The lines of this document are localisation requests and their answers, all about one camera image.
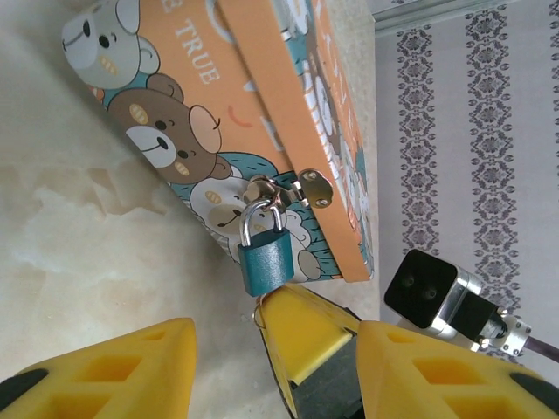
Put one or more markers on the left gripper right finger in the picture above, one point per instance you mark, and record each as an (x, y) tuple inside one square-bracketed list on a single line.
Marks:
[(436, 384)]

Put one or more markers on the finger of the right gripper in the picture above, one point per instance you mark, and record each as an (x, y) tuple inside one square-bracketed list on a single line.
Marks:
[(279, 375), (310, 331)]

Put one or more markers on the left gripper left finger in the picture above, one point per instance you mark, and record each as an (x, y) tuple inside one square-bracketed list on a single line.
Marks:
[(109, 379)]

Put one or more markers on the small teal padlock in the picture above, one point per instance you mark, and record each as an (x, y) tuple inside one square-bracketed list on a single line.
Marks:
[(266, 262)]

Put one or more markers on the orange bear print tin box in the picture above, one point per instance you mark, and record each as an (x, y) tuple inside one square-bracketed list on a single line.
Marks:
[(174, 109)]

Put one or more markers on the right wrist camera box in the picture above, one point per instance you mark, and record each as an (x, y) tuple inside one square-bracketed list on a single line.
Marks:
[(419, 283)]

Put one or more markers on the aluminium right corner post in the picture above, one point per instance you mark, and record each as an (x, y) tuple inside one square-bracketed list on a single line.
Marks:
[(458, 13)]

